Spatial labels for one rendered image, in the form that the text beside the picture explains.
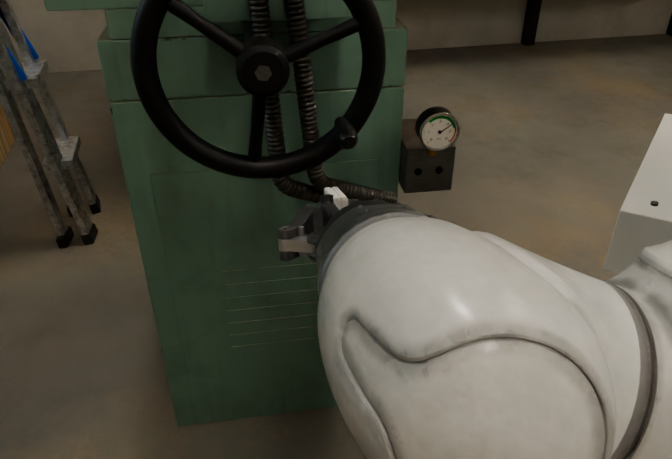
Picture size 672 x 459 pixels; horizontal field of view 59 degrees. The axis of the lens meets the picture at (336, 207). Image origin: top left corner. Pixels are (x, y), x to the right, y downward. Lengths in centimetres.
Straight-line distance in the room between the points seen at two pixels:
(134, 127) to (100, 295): 85
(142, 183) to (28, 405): 68
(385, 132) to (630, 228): 40
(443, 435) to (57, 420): 127
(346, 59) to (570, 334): 73
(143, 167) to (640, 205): 69
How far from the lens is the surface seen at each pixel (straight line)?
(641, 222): 73
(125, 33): 89
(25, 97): 175
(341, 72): 90
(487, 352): 20
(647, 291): 32
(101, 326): 162
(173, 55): 89
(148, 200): 99
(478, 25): 373
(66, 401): 147
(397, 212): 34
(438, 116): 90
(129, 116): 93
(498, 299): 21
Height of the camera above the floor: 103
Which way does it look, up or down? 32 degrees down
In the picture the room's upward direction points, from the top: straight up
